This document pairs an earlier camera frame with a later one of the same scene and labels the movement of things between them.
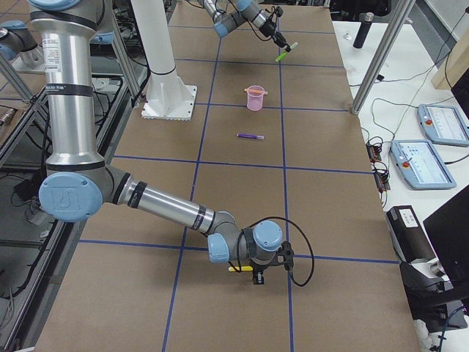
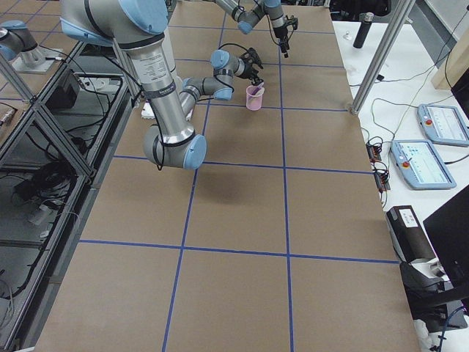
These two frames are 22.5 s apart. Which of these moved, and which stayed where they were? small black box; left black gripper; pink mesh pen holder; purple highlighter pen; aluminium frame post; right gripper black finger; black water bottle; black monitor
Moved: right gripper black finger; left black gripper; purple highlighter pen
Stayed: black water bottle; pink mesh pen holder; small black box; black monitor; aluminium frame post
